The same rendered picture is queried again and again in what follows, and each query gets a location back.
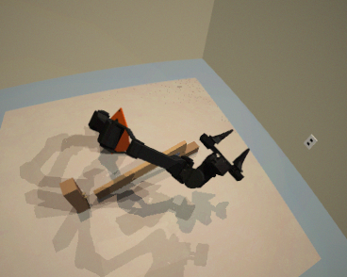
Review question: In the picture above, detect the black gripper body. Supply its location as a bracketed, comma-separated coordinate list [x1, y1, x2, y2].
[200, 133, 244, 181]

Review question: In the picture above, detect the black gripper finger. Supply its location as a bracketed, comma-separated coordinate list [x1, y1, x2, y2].
[209, 129, 233, 145]
[232, 149, 250, 172]

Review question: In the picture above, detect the long brown wooden rail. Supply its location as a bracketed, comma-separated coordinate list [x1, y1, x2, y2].
[93, 140, 187, 200]

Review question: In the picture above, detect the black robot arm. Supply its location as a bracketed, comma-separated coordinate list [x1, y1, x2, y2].
[89, 110, 230, 188]

